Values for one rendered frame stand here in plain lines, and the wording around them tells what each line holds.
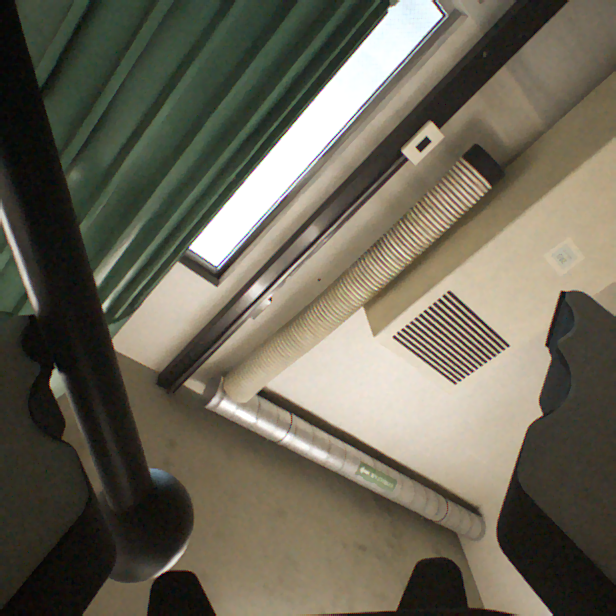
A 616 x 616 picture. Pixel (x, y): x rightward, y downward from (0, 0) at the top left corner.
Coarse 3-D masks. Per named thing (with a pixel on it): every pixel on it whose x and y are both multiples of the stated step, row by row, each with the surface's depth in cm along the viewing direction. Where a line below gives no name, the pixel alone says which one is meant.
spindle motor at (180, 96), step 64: (64, 0) 12; (128, 0) 12; (192, 0) 13; (256, 0) 14; (320, 0) 15; (384, 0) 17; (64, 64) 13; (128, 64) 13; (192, 64) 14; (256, 64) 15; (320, 64) 17; (64, 128) 14; (128, 128) 15; (192, 128) 16; (256, 128) 18; (128, 192) 17; (192, 192) 18; (0, 256) 16; (128, 256) 20; (0, 320) 18
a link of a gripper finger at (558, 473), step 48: (576, 336) 9; (576, 384) 8; (528, 432) 7; (576, 432) 7; (528, 480) 6; (576, 480) 6; (528, 528) 6; (576, 528) 6; (528, 576) 7; (576, 576) 6
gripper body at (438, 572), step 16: (432, 560) 5; (448, 560) 5; (160, 576) 5; (176, 576) 5; (192, 576) 5; (416, 576) 5; (432, 576) 5; (448, 576) 5; (160, 592) 5; (176, 592) 5; (192, 592) 5; (416, 592) 5; (432, 592) 5; (448, 592) 5; (464, 592) 5; (160, 608) 5; (176, 608) 5; (192, 608) 5; (208, 608) 5; (400, 608) 5; (416, 608) 5; (432, 608) 5; (448, 608) 5; (464, 608) 5; (480, 608) 5
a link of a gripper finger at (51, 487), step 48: (0, 336) 10; (0, 384) 8; (48, 384) 9; (0, 432) 7; (48, 432) 9; (0, 480) 7; (48, 480) 7; (0, 528) 6; (48, 528) 6; (96, 528) 6; (0, 576) 5; (48, 576) 6; (96, 576) 7
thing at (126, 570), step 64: (0, 0) 7; (0, 64) 8; (0, 128) 8; (0, 192) 8; (64, 192) 9; (64, 256) 9; (64, 320) 10; (64, 384) 11; (128, 448) 13; (128, 512) 14; (192, 512) 15; (128, 576) 14
